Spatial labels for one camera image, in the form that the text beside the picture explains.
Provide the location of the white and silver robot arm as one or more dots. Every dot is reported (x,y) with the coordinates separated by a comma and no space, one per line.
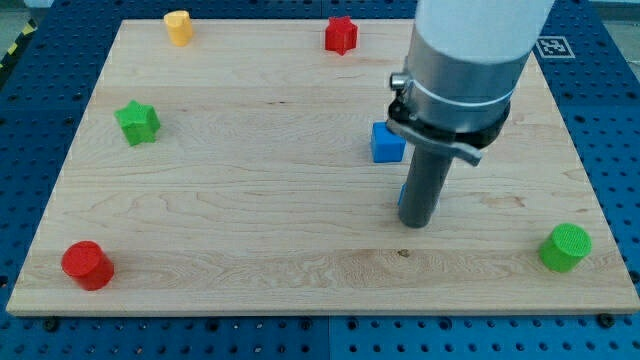
(464,61)

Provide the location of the red star block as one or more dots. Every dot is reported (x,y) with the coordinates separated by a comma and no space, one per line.
(341,35)

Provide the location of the green star block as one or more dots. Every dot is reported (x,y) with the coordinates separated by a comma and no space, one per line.
(139,122)

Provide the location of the blue cube block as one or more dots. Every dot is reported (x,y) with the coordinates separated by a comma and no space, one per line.
(386,147)

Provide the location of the small blue block behind tool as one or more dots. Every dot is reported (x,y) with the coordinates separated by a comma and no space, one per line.
(401,194)

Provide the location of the light wooden board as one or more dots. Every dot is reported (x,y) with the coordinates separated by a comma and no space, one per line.
(260,195)

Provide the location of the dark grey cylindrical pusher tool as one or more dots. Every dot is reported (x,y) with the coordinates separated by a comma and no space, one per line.
(424,183)

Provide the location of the red cylinder block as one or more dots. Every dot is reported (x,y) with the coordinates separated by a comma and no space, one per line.
(87,265)

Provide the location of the green cylinder block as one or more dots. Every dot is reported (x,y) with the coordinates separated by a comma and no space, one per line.
(565,247)

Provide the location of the black white fiducial marker tag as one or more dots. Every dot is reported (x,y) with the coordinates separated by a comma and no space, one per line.
(554,47)

